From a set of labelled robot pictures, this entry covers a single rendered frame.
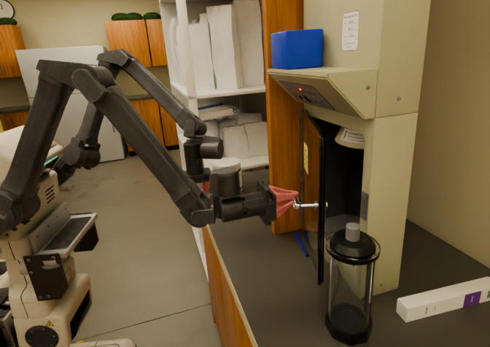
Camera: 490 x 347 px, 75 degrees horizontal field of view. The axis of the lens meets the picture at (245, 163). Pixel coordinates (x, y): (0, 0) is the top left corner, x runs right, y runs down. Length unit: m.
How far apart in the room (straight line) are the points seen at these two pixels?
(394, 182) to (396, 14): 0.35
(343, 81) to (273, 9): 0.41
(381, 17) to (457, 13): 0.48
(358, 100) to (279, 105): 0.37
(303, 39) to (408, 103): 0.29
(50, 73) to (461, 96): 1.07
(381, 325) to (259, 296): 0.30
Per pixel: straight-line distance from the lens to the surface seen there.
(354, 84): 0.68
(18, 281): 1.29
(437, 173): 1.23
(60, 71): 0.78
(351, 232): 0.69
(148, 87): 1.16
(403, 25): 0.74
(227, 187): 0.73
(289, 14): 1.02
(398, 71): 0.74
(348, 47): 0.79
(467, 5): 1.15
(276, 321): 0.86
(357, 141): 0.83
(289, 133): 1.04
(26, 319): 1.32
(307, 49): 0.84
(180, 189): 0.75
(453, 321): 0.95
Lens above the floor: 1.56
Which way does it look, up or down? 19 degrees down
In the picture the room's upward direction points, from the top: 4 degrees counter-clockwise
